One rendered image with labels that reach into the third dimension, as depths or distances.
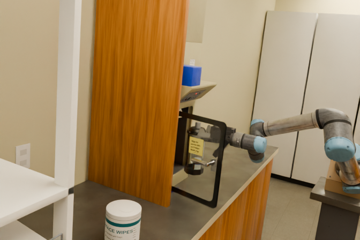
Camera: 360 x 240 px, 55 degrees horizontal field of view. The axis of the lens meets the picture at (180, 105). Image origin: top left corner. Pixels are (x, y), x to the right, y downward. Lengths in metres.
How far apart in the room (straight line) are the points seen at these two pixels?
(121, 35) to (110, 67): 0.17
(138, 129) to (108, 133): 0.19
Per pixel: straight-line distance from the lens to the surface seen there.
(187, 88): 1.58
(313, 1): 5.06
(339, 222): 2.25
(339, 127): 1.62
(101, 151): 1.82
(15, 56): 1.52
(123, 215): 1.30
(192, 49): 1.79
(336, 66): 4.52
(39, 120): 1.64
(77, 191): 1.81
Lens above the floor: 1.72
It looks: 11 degrees down
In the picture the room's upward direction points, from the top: 6 degrees clockwise
